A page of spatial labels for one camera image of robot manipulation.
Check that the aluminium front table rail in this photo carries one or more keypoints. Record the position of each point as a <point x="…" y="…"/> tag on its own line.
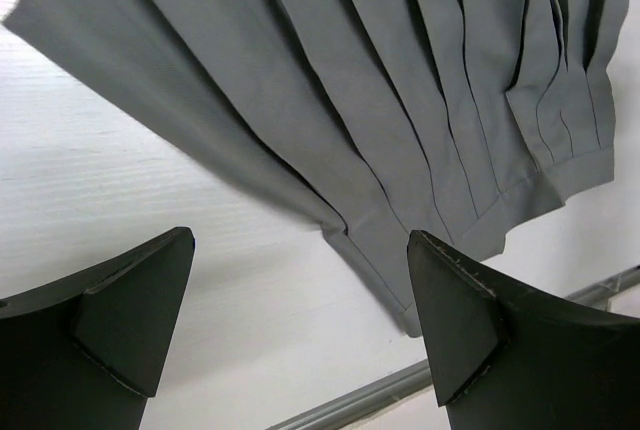
<point x="460" y="343"/>

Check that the grey pleated skirt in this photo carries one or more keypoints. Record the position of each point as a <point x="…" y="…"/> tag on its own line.
<point x="373" y="118"/>

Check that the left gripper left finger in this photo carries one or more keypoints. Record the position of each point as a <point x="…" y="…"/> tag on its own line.
<point x="87" y="351"/>

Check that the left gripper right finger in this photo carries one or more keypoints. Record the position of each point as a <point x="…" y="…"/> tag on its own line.
<point x="562" y="365"/>

